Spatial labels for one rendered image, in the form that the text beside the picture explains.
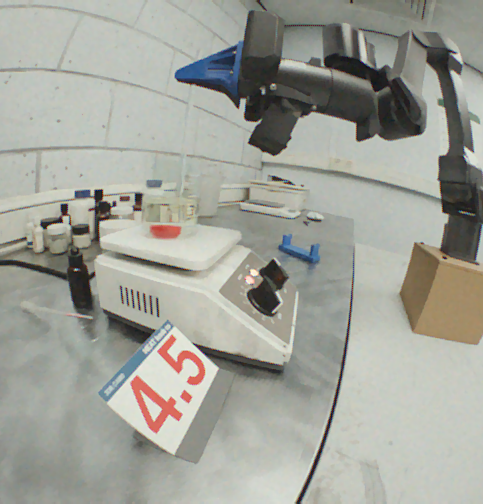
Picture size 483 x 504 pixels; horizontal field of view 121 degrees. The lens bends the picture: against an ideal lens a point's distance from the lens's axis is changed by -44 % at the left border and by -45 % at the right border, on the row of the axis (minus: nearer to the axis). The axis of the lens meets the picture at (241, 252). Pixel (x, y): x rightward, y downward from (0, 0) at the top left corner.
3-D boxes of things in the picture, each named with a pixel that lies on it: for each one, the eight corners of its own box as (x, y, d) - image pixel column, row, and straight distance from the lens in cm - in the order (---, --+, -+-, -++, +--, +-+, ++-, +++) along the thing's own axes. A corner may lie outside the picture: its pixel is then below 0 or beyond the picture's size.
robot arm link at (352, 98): (367, 147, 31) (367, 85, 34) (392, 141, 26) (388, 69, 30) (314, 134, 28) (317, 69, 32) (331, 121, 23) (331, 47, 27)
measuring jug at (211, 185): (170, 215, 87) (173, 173, 85) (178, 210, 99) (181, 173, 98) (222, 219, 84) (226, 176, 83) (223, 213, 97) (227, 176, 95)
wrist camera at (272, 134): (322, 91, 23) (317, 158, 22) (301, 110, 30) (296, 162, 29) (256, 79, 22) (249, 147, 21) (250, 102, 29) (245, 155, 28)
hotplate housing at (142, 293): (294, 306, 32) (307, 247, 29) (284, 376, 21) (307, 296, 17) (147, 272, 38) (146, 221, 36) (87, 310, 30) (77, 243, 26)
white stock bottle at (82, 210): (73, 244, 56) (71, 191, 54) (70, 237, 62) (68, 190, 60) (98, 240, 57) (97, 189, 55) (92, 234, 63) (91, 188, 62)
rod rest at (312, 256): (320, 260, 53) (323, 244, 52) (312, 262, 51) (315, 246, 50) (286, 247, 59) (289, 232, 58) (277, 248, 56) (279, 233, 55)
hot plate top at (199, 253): (243, 238, 29) (244, 231, 29) (203, 273, 18) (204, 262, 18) (158, 225, 34) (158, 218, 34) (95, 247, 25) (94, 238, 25)
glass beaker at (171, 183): (162, 227, 30) (167, 158, 29) (208, 235, 27) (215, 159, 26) (123, 239, 25) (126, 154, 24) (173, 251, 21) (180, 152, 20)
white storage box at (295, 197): (308, 209, 163) (311, 188, 162) (299, 214, 126) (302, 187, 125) (264, 201, 169) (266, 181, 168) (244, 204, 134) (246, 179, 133)
